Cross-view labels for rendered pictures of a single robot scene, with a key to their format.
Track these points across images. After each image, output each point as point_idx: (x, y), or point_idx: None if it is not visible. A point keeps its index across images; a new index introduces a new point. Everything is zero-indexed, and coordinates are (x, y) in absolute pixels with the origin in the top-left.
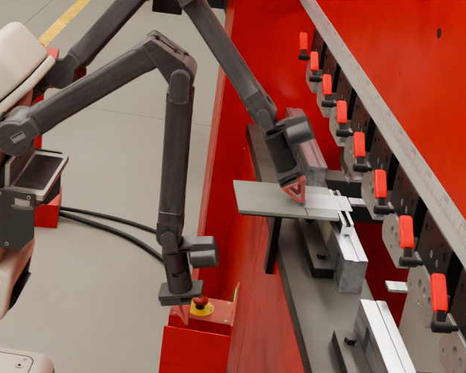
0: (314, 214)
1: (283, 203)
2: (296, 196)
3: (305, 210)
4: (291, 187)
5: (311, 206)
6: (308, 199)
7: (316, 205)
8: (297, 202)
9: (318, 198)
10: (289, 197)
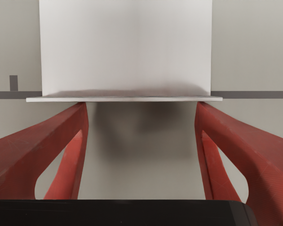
0: (275, 55)
1: (175, 199)
2: (213, 158)
3: (240, 96)
4: (79, 169)
5: (202, 63)
6: (117, 65)
7: (179, 26)
8: (154, 125)
9: (95, 3)
10: (102, 159)
